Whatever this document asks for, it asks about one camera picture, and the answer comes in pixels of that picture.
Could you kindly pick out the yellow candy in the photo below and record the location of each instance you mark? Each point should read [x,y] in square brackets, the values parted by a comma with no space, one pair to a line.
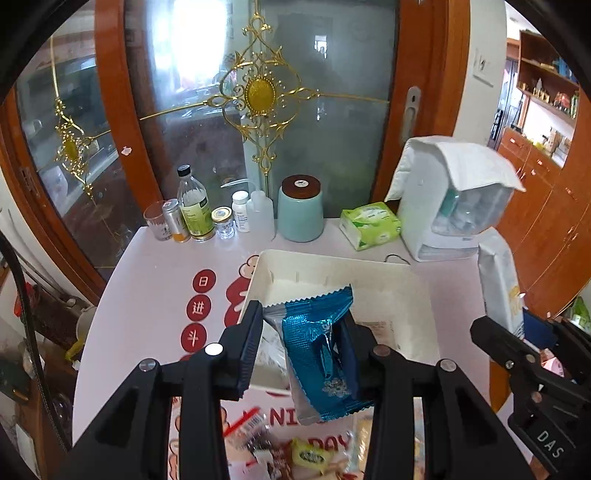
[311,454]

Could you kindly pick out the pale snack packet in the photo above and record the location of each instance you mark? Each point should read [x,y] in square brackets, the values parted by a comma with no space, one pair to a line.
[362,438]

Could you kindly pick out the translucent white plastic bottle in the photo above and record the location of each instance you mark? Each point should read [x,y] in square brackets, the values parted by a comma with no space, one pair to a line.
[262,219]

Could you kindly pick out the clear red printed snack packet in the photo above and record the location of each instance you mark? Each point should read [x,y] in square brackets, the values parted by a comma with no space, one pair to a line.
[247,427]

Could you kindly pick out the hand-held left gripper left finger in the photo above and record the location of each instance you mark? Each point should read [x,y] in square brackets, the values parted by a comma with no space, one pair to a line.
[251,350]

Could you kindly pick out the white cup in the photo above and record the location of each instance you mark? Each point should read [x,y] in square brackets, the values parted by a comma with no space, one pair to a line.
[86,323]

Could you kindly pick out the white wall switch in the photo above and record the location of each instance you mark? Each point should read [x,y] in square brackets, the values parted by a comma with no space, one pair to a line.
[482,64]

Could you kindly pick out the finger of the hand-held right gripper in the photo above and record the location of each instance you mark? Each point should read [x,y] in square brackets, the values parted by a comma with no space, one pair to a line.
[503,346]
[538,330]

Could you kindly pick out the wooden cabinet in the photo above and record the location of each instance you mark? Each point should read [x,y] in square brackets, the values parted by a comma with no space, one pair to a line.
[545,194]

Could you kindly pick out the glass door with gold ornament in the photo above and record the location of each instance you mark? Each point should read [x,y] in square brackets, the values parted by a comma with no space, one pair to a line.
[83,184]
[323,138]

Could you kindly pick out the white snack bag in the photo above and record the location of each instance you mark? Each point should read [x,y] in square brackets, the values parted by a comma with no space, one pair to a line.
[498,277]

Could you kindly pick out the beige snack packet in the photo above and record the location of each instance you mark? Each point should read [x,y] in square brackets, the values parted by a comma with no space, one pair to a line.
[381,332]

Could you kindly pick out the white cloth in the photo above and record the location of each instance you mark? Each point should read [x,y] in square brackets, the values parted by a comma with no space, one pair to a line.
[466,161]

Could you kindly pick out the glass cup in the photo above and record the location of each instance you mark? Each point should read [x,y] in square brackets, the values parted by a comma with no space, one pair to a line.
[156,226]

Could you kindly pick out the white pill bottle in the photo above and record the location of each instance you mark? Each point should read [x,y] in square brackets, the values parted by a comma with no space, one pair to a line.
[241,217]

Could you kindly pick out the blue foil snack packet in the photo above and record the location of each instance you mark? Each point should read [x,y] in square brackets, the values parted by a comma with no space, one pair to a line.
[304,332]

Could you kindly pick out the teal canister with brown lid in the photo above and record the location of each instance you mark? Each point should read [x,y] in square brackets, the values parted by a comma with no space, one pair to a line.
[300,217]

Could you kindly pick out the small jar with gold lid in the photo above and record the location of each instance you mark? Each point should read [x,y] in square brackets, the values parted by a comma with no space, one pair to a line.
[222,226]

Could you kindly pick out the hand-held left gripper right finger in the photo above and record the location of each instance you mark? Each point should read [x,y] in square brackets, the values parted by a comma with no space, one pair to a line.
[355,369]

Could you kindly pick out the small silver can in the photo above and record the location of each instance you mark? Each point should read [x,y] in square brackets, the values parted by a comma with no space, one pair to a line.
[175,221]

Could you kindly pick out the white countertop appliance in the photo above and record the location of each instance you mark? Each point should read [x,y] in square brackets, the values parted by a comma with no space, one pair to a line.
[415,221]

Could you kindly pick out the green tissue pack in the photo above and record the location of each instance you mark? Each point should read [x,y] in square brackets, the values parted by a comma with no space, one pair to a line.
[369,226]

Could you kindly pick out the white plastic tray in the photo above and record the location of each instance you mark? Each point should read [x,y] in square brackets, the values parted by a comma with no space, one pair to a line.
[323,272]

